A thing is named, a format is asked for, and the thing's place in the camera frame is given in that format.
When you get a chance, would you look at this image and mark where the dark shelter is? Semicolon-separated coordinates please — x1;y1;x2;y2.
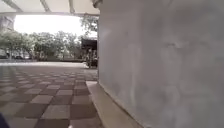
80;36;99;69

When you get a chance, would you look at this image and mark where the pale concrete kerb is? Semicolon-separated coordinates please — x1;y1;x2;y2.
85;80;144;128

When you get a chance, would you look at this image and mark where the checkered paved path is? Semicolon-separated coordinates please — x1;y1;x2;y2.
0;61;104;128

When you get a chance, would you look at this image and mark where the row of trees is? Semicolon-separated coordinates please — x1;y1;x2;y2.
0;14;99;62

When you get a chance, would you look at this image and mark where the pale canopy roof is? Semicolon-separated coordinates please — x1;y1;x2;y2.
0;0;101;17

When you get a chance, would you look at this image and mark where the building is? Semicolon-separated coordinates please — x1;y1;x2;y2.
0;14;16;33

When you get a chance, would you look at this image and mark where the grey concrete wall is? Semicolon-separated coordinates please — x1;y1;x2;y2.
96;0;224;128

